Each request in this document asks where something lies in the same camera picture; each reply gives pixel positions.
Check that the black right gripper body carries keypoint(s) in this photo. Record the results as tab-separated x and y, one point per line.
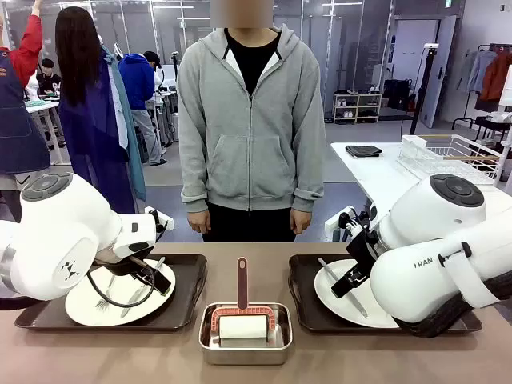
360	260

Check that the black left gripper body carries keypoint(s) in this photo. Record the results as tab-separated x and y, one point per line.
143	269

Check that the white round plate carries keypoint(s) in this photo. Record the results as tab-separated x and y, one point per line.
84	309
334	310

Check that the dark brown serving tray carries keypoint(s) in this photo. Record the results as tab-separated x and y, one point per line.
188	280
304	298

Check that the pink lint roller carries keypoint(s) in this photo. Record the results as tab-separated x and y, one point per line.
242	326

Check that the person's left forearm gray sleeve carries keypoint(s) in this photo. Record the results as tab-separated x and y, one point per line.
310	172

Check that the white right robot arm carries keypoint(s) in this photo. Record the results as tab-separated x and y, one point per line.
420	280

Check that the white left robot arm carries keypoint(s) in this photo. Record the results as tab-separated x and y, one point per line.
60	224

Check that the person's right forearm gray sleeve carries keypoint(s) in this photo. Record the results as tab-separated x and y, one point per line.
193	172

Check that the person's left hand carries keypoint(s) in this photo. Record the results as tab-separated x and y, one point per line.
301	222

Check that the person's right hand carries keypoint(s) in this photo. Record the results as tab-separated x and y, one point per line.
198	222

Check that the silver table knife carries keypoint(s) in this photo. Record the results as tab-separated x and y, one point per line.
326	267
130	304

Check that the silver fork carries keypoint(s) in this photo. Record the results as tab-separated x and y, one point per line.
102	302

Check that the steel rectangular container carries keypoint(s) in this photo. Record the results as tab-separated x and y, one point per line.
244	357

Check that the long-haired mannequin blue dress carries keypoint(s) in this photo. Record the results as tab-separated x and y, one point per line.
96	132

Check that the person in gray hoodie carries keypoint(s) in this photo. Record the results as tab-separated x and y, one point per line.
248	160

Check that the white shoe rack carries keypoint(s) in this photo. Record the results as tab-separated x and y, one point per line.
357	108

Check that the black bags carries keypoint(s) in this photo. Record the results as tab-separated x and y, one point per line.
396	96

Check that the white background desk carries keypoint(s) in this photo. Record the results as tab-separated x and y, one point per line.
166	100

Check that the mannequin denim apron red sleeves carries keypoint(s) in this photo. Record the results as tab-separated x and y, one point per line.
16	132

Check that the person in blue hoodie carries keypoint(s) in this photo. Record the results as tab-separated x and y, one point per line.
136	80

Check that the white table mint cloth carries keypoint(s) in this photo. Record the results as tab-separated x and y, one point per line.
40	106

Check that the white cloth pile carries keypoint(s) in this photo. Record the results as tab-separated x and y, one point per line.
502	117

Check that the seated person black cap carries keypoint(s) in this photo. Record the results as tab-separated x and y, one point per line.
49	78

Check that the gray open door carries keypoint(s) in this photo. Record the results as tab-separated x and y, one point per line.
444	60

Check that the gray hanging shirt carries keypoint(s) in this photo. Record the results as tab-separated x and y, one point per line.
476	70

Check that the black tripod white head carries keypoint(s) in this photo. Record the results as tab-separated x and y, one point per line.
431	45

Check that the orange hanging jacket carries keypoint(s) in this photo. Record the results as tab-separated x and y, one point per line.
498	76

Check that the black clothes rack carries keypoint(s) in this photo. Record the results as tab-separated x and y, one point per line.
486	47

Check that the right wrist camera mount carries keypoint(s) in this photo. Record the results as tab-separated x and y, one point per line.
336	219

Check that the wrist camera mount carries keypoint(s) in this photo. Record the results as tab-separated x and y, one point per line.
151	211
336	219

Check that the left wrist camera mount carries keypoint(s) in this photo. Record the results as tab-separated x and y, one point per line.
151	211

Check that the black background camera tripod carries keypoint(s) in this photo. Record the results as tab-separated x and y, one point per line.
175	64

